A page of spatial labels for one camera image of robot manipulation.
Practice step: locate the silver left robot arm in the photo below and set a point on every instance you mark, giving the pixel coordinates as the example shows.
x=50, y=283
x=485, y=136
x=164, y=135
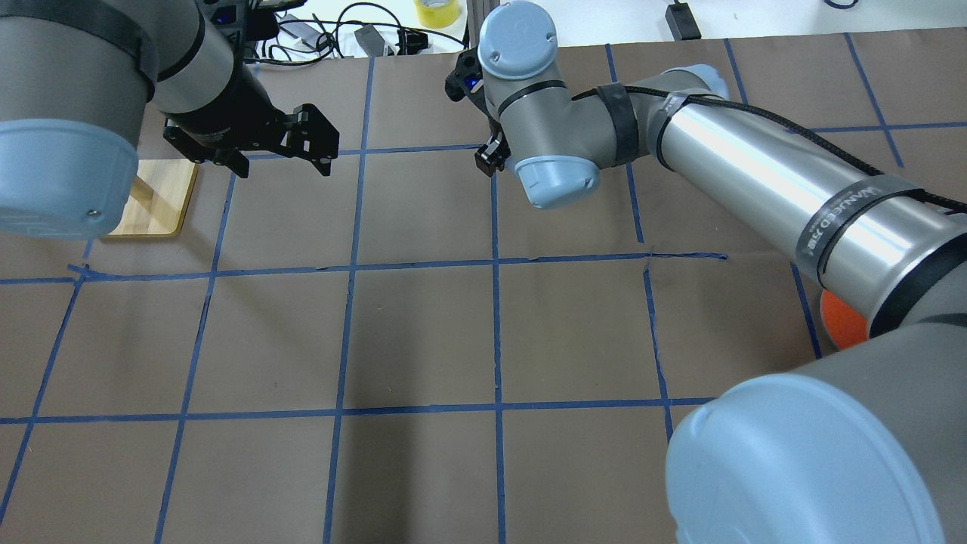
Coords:
x=77, y=77

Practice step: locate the black power adapter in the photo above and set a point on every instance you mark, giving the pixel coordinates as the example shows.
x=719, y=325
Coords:
x=681, y=22

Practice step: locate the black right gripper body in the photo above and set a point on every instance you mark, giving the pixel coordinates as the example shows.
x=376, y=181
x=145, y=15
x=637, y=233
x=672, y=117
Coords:
x=491, y=156

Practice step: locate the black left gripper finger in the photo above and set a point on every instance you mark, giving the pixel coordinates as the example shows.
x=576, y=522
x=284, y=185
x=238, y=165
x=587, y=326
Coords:
x=312, y=137

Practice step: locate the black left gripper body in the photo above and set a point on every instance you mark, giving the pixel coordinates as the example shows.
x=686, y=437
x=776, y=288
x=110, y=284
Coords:
x=229, y=112

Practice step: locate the orange can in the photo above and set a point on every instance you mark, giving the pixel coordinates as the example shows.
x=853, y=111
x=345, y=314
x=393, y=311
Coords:
x=844, y=326

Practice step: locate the wooden mug tree stand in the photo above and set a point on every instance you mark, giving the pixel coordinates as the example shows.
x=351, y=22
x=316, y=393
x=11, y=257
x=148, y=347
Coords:
x=159, y=199

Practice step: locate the yellow tape roll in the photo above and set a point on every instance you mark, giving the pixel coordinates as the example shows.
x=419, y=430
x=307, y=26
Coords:
x=434, y=14

